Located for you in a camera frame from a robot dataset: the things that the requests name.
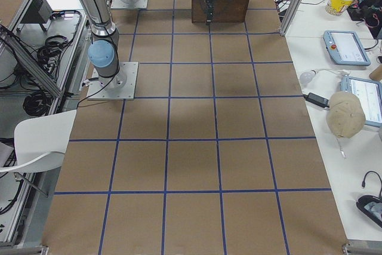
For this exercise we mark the brown wooden drawer cabinet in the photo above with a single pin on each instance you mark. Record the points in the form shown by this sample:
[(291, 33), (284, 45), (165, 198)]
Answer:
[(225, 11)]

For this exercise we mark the black open case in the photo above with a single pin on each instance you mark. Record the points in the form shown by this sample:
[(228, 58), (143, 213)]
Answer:
[(371, 207)]

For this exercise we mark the white light bulb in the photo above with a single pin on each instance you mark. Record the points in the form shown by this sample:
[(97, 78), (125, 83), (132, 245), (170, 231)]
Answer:
[(307, 77)]

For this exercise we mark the black power adapter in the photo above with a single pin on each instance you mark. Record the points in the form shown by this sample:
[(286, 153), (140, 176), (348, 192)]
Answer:
[(316, 100)]

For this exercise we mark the blue teach pendant far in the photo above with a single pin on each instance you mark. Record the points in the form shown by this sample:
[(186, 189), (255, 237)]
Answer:
[(345, 48)]

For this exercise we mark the blue teach pendant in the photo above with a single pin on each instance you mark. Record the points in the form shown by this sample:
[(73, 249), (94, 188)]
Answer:
[(345, 48), (369, 94)]

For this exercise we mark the beige baseball cap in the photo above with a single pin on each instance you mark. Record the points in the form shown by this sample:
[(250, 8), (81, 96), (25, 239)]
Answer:
[(345, 117)]

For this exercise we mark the blue teach pendant near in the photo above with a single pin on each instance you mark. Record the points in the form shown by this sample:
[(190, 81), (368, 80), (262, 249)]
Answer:
[(369, 94)]

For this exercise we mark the cardboard tube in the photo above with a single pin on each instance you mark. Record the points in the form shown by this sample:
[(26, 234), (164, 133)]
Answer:
[(376, 74)]

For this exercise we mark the white plastic chair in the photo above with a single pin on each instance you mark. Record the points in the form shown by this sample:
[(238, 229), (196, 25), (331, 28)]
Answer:
[(40, 143)]

